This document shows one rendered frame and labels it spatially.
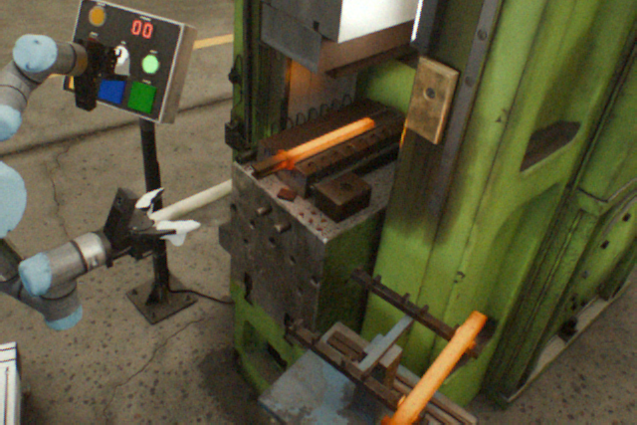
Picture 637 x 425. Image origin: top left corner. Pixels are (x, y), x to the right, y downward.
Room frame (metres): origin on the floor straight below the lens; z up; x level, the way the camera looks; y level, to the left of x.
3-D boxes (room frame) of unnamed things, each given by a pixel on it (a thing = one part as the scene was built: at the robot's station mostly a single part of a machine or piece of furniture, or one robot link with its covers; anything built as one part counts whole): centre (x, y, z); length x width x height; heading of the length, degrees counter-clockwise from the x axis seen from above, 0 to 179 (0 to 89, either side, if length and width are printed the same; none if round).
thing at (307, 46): (1.43, -0.07, 1.32); 0.42 x 0.20 x 0.10; 135
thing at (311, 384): (0.79, -0.18, 0.67); 0.40 x 0.30 x 0.02; 54
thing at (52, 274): (0.83, 0.49, 0.98); 0.11 x 0.08 x 0.09; 135
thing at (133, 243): (0.94, 0.38, 0.97); 0.12 x 0.08 x 0.09; 135
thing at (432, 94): (1.15, -0.23, 1.27); 0.09 x 0.02 x 0.17; 45
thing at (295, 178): (1.43, -0.07, 0.96); 0.42 x 0.20 x 0.09; 135
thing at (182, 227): (0.97, 0.27, 0.97); 0.09 x 0.03 x 0.06; 99
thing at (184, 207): (1.46, 0.39, 0.62); 0.44 x 0.05 x 0.05; 135
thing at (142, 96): (1.46, 0.49, 1.01); 0.07 x 0.05 x 0.07; 70
